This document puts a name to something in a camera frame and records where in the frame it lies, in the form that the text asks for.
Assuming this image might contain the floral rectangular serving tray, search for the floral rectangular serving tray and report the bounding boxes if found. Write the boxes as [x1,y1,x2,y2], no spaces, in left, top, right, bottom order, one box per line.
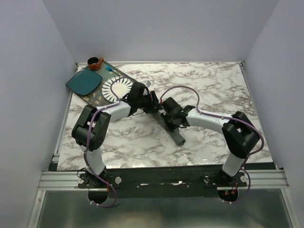
[79,62,136,107]

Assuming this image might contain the orange ceramic mug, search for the orange ceramic mug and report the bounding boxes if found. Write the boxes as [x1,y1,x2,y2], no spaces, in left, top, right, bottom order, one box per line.
[87,57,104,71]

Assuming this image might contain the grey cloth napkin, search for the grey cloth napkin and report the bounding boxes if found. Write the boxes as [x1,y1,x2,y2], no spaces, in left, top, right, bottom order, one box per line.
[152,112,186,146]

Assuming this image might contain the white striped round plate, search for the white striped round plate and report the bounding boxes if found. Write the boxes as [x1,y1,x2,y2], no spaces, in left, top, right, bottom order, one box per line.
[101,76,133,103]

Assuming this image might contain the aluminium frame rail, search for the aluminium frame rail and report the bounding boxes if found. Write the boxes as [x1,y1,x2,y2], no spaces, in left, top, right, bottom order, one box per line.
[38,171,78,191]

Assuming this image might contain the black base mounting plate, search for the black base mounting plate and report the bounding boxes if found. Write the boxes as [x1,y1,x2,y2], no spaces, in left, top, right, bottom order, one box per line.
[78,165,247,199]

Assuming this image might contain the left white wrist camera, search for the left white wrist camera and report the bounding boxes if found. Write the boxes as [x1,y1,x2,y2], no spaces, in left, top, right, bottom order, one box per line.
[145,80,152,88]

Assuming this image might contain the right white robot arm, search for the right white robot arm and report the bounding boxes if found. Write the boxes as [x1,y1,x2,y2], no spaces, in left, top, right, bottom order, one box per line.
[161,97,262,186]

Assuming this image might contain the teal square plate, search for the teal square plate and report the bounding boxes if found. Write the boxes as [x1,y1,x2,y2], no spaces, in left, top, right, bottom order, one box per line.
[66,68,103,96]

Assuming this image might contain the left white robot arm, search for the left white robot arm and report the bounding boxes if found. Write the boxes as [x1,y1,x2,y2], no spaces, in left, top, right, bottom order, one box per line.
[71,82,159,188]

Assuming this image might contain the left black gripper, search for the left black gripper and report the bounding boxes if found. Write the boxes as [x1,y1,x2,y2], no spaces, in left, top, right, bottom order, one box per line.
[137,91,162,114]

